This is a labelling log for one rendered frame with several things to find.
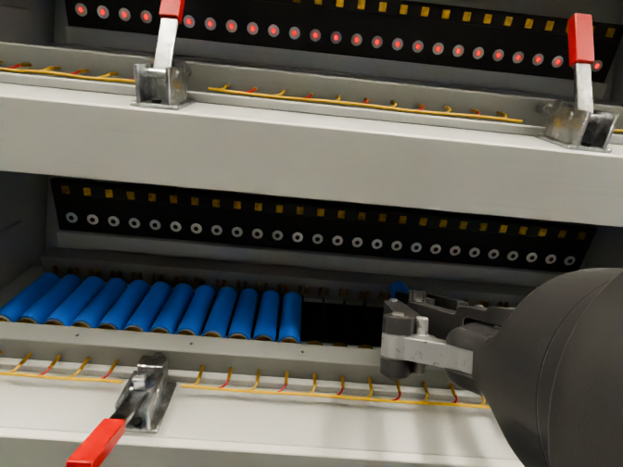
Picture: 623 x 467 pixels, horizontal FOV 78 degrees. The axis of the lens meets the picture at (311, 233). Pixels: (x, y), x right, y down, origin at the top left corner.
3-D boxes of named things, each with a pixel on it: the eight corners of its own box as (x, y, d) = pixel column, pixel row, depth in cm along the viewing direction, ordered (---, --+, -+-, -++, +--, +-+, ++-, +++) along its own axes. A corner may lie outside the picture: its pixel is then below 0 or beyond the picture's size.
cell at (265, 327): (279, 306, 37) (273, 354, 31) (260, 305, 37) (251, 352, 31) (281, 290, 36) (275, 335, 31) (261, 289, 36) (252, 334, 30)
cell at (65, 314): (107, 293, 36) (68, 338, 31) (87, 291, 36) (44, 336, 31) (104, 276, 36) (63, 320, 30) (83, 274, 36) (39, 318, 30)
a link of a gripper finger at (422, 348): (566, 414, 13) (417, 409, 12) (478, 371, 18) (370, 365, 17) (569, 340, 13) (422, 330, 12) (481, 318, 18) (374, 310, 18)
